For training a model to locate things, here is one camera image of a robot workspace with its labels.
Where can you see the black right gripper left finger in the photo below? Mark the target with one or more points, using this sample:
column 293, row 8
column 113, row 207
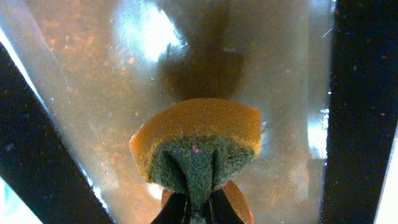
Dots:
column 174, row 209

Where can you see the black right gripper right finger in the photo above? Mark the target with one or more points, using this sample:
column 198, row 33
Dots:
column 220, row 211

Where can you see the green yellow sponge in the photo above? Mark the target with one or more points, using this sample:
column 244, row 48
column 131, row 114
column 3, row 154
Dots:
column 196, row 147

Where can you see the black water basin tray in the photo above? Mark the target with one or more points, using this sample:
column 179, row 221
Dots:
column 79, row 78

